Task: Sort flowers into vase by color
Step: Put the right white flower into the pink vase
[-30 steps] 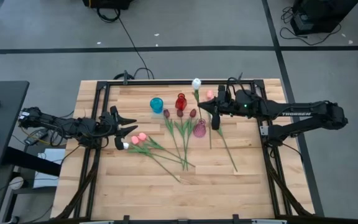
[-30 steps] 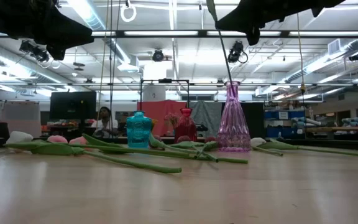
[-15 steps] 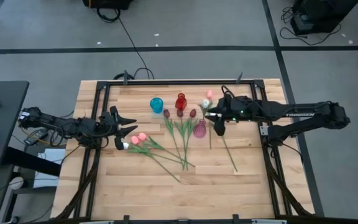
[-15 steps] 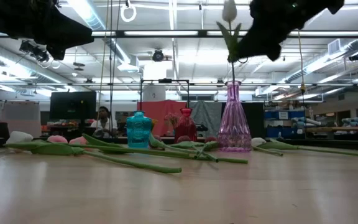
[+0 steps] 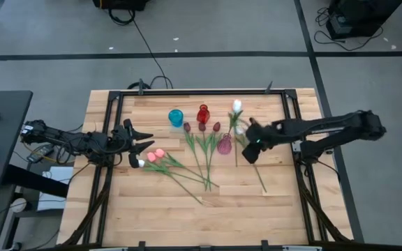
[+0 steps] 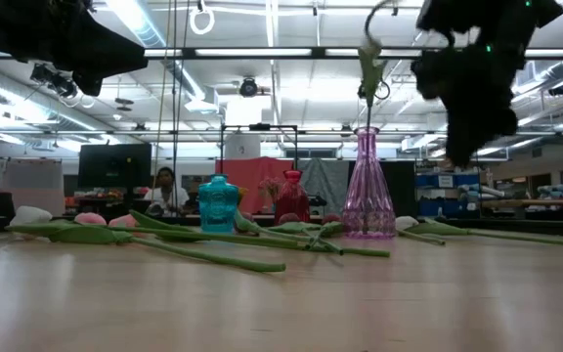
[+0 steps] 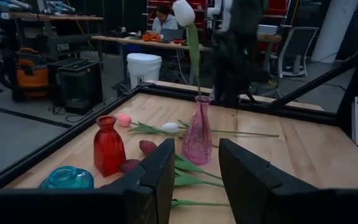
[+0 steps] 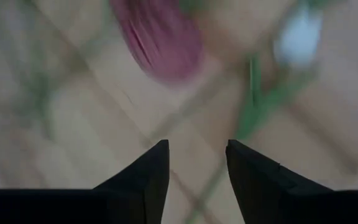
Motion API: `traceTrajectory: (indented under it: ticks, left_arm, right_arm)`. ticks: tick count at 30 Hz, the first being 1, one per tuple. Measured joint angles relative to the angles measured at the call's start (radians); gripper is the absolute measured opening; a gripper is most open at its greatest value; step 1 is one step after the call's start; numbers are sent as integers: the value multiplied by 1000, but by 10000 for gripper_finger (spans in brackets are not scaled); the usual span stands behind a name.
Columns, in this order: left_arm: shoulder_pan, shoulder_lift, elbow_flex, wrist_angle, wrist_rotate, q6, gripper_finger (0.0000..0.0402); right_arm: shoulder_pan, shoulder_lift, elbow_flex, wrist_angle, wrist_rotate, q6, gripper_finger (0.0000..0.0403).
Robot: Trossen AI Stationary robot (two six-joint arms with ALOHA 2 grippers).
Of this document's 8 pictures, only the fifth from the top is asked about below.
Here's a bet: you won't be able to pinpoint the pink tulips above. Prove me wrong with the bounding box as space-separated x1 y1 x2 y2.
137 158 204 206

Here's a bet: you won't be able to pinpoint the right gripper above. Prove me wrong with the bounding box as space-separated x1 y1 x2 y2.
241 117 282 165

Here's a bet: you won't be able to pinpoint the black equipment case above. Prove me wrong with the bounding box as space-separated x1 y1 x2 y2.
92 0 150 11

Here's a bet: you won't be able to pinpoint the pink tulip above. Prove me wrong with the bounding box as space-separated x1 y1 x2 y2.
147 152 206 184
154 148 220 188

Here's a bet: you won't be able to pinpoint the black desk base bar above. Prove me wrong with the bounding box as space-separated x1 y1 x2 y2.
3 163 70 199

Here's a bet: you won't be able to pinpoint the dark grey desk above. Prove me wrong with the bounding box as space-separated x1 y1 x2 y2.
0 90 34 190

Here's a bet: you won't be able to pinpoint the black coiled cable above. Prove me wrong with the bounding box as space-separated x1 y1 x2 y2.
127 81 152 91

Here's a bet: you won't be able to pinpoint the blue glass vase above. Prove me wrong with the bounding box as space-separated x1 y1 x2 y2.
167 109 185 128

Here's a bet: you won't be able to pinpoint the red glass vase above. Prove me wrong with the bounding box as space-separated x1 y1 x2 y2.
196 104 211 126

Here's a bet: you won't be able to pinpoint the black aluminium table frame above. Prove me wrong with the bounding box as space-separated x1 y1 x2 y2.
63 80 352 251

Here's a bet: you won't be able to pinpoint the black floor cable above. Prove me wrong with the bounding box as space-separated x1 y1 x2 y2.
108 7 174 90

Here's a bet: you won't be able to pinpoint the pink glass vase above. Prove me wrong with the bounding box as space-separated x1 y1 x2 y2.
216 132 234 155

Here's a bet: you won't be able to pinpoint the black equipment cart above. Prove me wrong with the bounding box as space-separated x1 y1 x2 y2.
325 0 402 40

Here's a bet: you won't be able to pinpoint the green stem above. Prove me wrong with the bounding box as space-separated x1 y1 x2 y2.
195 122 211 192

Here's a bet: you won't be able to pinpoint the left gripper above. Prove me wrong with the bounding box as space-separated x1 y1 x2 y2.
109 118 156 169

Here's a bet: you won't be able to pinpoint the white box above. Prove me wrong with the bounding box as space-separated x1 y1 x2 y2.
36 165 75 213

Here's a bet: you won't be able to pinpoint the white round disc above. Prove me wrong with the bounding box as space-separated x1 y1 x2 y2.
10 197 29 214

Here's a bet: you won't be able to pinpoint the black power brick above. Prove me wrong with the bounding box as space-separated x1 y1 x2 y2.
26 144 54 164

